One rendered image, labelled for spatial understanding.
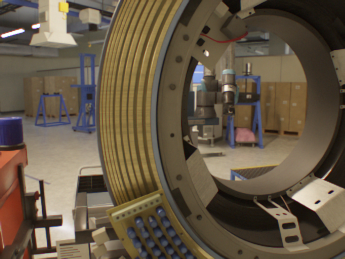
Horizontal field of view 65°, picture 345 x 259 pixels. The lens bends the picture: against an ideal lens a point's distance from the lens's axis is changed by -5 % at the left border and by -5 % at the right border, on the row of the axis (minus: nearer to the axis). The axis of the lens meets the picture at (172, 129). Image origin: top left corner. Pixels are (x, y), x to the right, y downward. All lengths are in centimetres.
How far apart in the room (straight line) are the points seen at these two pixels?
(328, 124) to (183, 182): 94
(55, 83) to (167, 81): 1198
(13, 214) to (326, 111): 156
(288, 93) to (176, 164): 720
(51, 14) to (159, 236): 469
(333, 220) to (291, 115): 668
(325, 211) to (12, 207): 134
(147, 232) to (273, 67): 859
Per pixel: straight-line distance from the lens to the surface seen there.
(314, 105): 164
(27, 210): 142
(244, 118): 828
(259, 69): 927
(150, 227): 78
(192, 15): 81
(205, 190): 95
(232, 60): 228
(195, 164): 92
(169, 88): 77
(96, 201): 155
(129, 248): 80
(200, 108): 231
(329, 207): 133
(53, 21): 518
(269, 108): 804
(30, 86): 1362
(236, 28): 96
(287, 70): 906
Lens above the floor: 124
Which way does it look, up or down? 8 degrees down
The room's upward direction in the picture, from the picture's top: straight up
